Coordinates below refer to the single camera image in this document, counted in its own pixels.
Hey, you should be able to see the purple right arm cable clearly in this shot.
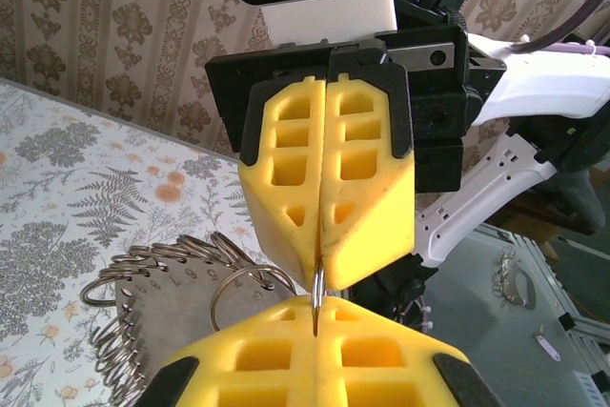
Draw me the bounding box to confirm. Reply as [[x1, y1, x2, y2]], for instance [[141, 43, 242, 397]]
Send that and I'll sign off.
[[512, 0, 610, 56]]

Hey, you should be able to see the purple key tag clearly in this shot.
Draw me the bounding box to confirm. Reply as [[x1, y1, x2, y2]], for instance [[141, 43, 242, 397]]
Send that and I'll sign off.
[[534, 324, 562, 364]]

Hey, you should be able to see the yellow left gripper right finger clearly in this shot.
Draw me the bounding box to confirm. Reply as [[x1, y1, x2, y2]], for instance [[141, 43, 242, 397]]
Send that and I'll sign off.
[[314, 295, 501, 407]]

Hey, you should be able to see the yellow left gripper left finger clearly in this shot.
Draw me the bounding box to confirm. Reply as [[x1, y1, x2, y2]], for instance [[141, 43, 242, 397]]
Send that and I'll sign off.
[[137, 295, 319, 407]]

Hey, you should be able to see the grey metal sheet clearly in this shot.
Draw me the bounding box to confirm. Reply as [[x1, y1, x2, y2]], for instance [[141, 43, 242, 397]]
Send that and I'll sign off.
[[428, 225, 610, 407]]

